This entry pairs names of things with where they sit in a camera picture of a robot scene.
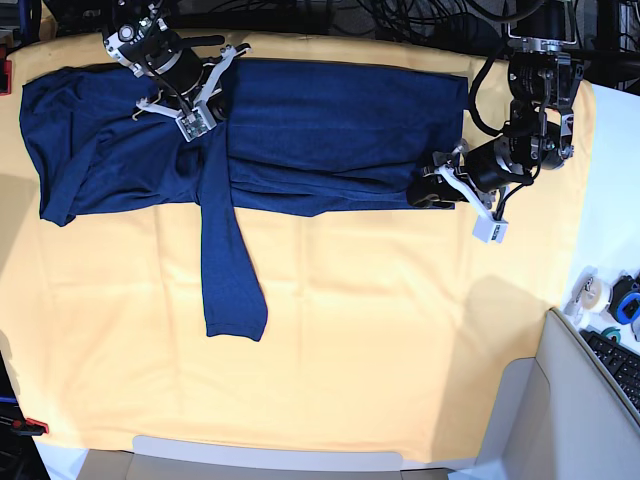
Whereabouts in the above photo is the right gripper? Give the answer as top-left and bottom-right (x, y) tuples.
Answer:
(133, 35), (250, 122)

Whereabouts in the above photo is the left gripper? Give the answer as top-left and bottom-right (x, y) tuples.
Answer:
(406, 140), (509, 220)

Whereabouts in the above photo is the blue long-sleeve shirt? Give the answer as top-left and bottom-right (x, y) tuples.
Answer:
(19, 59), (468, 341)

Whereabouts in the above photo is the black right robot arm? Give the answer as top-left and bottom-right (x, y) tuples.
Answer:
(102, 1), (251, 140)

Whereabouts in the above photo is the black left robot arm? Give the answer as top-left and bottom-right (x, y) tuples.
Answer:
(406, 1), (584, 221)

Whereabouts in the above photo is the yellow table cloth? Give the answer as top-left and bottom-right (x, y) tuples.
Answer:
(1, 34), (597, 463)

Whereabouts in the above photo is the white tape dispenser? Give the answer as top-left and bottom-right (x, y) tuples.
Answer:
(563, 267), (612, 330)

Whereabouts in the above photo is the red clamp top left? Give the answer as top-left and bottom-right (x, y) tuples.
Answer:
(0, 44), (12, 96)

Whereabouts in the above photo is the red clamp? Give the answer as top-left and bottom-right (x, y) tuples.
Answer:
(0, 44), (12, 96)
(11, 418), (49, 437)

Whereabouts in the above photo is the blue black tape roll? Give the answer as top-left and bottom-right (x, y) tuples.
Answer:
(606, 275), (639, 325)

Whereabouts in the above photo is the small teal tape roll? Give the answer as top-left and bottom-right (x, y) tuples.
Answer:
(601, 327), (621, 344)

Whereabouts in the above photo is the black keyboard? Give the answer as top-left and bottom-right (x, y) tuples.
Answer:
(580, 330), (640, 411)

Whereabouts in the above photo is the red clamp bottom left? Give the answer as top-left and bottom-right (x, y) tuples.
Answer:
(11, 418), (49, 437)

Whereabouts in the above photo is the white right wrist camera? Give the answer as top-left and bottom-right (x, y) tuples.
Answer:
(175, 102), (217, 142)

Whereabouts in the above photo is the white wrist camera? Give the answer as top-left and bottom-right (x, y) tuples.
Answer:
(472, 216), (509, 244)
(175, 102), (217, 142)

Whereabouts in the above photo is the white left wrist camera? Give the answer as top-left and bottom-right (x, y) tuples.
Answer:
(472, 216), (509, 244)

